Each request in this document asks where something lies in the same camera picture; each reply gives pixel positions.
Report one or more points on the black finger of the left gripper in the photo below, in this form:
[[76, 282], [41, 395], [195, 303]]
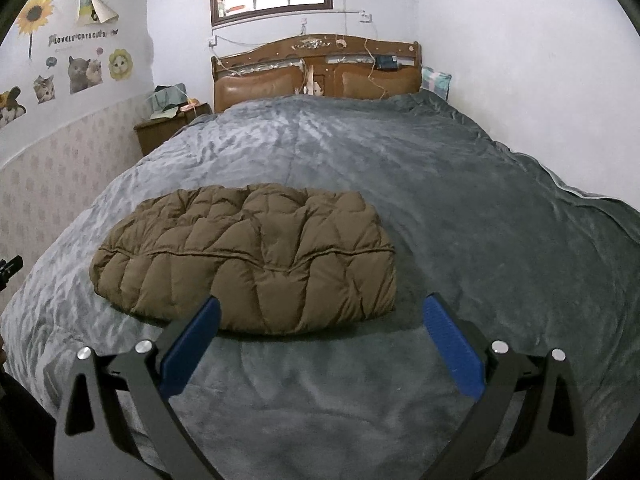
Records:
[[9, 268]]

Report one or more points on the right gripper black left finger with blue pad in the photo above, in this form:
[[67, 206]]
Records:
[[93, 439]]

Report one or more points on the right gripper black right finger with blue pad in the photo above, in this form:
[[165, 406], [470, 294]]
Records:
[[548, 440]]

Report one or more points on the brown puffer jacket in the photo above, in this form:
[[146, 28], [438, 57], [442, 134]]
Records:
[[282, 261]]

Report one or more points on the cat in hat sticker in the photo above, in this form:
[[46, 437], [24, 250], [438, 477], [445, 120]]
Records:
[[10, 109]]

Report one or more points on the grey plush bed blanket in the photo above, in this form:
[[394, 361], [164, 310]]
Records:
[[488, 229]]

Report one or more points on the small tabby kitten sticker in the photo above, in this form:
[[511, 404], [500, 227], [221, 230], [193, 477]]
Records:
[[44, 89]]

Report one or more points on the brown wooden nightstand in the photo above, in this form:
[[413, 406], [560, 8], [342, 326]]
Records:
[[151, 135]]

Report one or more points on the two grey cats sticker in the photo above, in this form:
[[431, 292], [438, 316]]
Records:
[[83, 74]]

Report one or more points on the green bag on nightstand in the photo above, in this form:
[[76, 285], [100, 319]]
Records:
[[165, 101]]

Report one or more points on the yellow flower cat sticker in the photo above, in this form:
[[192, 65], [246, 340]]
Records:
[[120, 64]]

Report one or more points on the checkered pastel pillow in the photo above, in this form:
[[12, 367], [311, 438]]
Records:
[[435, 81]]

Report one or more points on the brown wooden headboard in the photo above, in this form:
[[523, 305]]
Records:
[[325, 65]]

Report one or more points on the black device on headboard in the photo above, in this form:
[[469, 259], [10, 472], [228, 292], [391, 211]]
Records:
[[385, 63]]

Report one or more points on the sunflower wall sticker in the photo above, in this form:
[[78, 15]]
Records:
[[34, 15]]

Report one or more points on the peeling paper wall poster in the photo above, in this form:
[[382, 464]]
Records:
[[93, 12]]

